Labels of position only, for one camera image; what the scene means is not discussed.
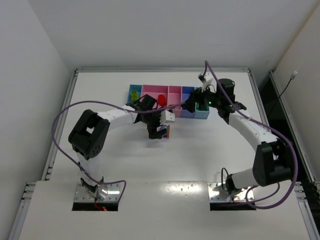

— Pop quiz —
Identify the lime long lego brick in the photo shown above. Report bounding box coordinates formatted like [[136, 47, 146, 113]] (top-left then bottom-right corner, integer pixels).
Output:
[[130, 90, 139, 102]]

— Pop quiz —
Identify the white front board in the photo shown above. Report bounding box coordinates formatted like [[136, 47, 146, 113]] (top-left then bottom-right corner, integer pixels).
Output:
[[20, 180, 309, 240]]

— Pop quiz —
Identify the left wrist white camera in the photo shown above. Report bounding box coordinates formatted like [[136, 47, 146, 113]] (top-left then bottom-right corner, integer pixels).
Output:
[[160, 110, 176, 125]]

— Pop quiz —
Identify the green lego brick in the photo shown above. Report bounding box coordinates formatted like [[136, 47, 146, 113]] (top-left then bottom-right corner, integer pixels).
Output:
[[196, 103, 208, 111]]

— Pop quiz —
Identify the purple flower lego piece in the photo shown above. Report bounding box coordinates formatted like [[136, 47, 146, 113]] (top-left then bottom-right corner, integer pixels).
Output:
[[160, 125, 169, 138]]

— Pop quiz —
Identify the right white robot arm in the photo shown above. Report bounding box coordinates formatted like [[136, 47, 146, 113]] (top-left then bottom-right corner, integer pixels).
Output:
[[182, 76, 295, 194]]

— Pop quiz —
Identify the periwinkle blue bin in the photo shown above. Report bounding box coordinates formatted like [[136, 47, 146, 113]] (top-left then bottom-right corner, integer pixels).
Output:
[[181, 86, 195, 119]]

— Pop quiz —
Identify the metal base plate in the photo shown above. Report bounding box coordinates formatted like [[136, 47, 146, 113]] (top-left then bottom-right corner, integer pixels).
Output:
[[73, 182, 121, 204], [207, 181, 249, 204]]

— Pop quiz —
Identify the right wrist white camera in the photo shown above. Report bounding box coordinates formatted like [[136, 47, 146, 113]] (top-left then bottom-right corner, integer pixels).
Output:
[[198, 73, 214, 92]]

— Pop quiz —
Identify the right light blue bin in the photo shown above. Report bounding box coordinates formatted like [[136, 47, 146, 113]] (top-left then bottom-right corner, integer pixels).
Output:
[[194, 107, 210, 119]]

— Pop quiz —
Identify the red round lego piece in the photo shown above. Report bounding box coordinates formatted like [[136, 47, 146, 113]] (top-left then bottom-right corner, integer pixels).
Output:
[[157, 94, 167, 107]]

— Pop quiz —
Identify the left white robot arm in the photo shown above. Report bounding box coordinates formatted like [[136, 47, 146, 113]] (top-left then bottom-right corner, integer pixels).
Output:
[[68, 94, 168, 194]]

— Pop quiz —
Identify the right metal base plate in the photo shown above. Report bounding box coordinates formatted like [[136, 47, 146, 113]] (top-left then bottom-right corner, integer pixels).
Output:
[[207, 181, 249, 204]]

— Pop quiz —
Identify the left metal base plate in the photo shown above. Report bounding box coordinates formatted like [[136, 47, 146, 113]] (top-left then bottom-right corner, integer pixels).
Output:
[[73, 182, 121, 204]]

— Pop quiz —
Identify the wrist white camera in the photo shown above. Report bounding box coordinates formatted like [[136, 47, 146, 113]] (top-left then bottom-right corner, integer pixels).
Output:
[[198, 73, 214, 92], [160, 110, 176, 125]]

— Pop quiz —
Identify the black wall cable with plug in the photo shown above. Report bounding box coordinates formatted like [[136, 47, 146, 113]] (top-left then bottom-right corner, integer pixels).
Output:
[[273, 70, 298, 101]]

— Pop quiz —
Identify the pink divided tray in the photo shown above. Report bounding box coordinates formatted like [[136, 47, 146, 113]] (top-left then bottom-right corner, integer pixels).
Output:
[[141, 84, 182, 108]]

